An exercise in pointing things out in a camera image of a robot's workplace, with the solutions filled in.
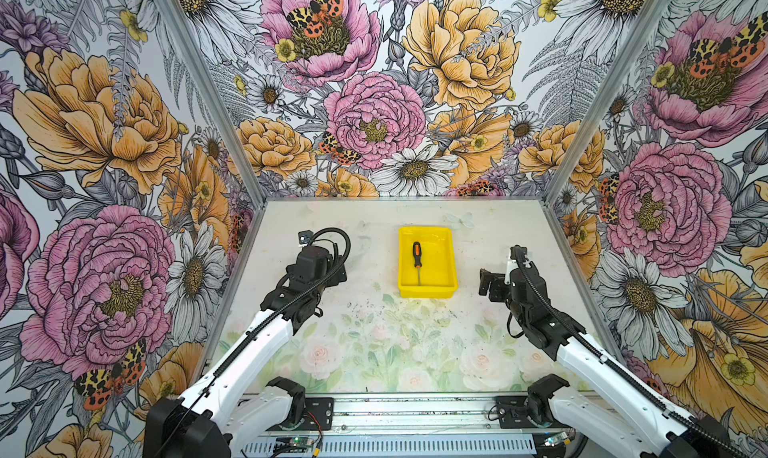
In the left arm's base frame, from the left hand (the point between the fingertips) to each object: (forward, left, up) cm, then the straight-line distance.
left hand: (322, 270), depth 82 cm
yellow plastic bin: (+7, -34, -16) cm, 38 cm away
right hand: (-3, -47, -2) cm, 47 cm away
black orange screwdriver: (+17, -28, -14) cm, 35 cm away
